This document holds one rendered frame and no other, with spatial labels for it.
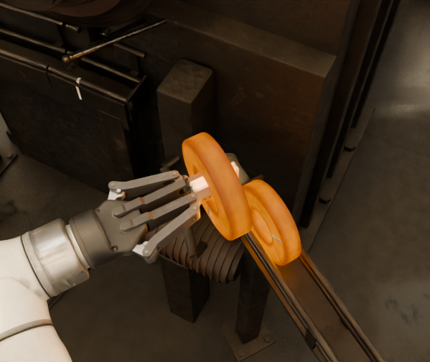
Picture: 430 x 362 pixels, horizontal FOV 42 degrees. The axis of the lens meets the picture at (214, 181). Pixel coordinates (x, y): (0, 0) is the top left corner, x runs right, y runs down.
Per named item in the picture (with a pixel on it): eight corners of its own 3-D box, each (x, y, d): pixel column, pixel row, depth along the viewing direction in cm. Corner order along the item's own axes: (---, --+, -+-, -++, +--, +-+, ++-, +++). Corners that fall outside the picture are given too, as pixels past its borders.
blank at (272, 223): (265, 237, 110) (250, 245, 109) (244, 168, 103) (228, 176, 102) (310, 271, 96) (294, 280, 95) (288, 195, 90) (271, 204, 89)
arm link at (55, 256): (59, 307, 75) (100, 286, 76) (37, 283, 67) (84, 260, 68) (37, 251, 79) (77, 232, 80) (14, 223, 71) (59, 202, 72)
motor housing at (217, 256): (179, 274, 169) (167, 182, 124) (245, 307, 164) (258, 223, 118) (158, 312, 163) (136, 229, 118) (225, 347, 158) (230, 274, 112)
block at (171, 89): (187, 126, 128) (181, 51, 108) (217, 139, 126) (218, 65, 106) (163, 161, 123) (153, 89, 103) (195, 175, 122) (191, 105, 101)
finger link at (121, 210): (120, 230, 77) (116, 222, 78) (192, 194, 79) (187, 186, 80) (115, 217, 74) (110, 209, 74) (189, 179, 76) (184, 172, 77)
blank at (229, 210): (195, 110, 78) (174, 119, 77) (250, 186, 69) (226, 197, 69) (207, 177, 90) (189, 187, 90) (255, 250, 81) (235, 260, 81)
